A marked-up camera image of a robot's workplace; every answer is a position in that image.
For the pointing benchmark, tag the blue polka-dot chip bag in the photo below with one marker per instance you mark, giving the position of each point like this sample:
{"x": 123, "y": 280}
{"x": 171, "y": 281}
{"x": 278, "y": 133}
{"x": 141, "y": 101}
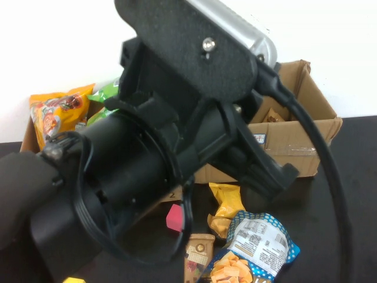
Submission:
{"x": 259, "y": 238}

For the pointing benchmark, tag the large green chip bag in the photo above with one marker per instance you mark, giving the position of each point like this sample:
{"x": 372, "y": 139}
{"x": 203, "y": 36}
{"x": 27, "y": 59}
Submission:
{"x": 103, "y": 92}

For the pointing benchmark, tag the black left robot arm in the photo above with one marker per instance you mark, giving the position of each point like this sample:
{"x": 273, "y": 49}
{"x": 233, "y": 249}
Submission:
{"x": 123, "y": 165}

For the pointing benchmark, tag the cardboard box with F2 print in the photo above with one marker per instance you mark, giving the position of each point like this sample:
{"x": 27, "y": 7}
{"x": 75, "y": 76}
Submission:
{"x": 159, "y": 203}

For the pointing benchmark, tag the taped cardboard box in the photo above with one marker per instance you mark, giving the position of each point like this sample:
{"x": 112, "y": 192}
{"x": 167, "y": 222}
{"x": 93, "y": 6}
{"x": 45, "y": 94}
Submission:
{"x": 300, "y": 138}

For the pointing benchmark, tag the orange chip bag cartoon chef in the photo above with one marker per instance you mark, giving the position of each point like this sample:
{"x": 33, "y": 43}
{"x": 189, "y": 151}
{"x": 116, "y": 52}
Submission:
{"x": 59, "y": 115}

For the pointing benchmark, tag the small yellow snack pack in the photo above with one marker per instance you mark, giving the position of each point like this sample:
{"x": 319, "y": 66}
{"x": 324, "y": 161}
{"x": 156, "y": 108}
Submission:
{"x": 228, "y": 200}

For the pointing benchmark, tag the crumpled orange-brown snack pack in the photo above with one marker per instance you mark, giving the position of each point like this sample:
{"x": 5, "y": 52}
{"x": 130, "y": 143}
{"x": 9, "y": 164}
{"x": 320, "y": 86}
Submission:
{"x": 218, "y": 227}

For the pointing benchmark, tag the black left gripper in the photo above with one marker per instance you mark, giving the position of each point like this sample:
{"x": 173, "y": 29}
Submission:
{"x": 206, "y": 138}

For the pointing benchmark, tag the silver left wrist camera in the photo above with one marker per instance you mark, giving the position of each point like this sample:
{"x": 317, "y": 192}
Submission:
{"x": 241, "y": 26}

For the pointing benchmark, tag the brown biscuit snack pack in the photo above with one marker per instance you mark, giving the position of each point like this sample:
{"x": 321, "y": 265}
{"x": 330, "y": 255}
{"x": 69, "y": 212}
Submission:
{"x": 198, "y": 256}

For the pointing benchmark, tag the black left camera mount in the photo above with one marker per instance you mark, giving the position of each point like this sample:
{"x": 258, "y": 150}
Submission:
{"x": 182, "y": 44}

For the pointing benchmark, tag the magenta foam cube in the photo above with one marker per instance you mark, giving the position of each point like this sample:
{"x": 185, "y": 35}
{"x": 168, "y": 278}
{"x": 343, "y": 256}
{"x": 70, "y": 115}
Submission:
{"x": 174, "y": 218}

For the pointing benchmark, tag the small brown snack pack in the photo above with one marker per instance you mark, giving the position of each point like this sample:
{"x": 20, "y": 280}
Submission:
{"x": 274, "y": 117}

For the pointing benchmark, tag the yellow foam block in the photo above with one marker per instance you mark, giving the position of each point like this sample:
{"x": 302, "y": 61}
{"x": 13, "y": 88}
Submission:
{"x": 73, "y": 280}

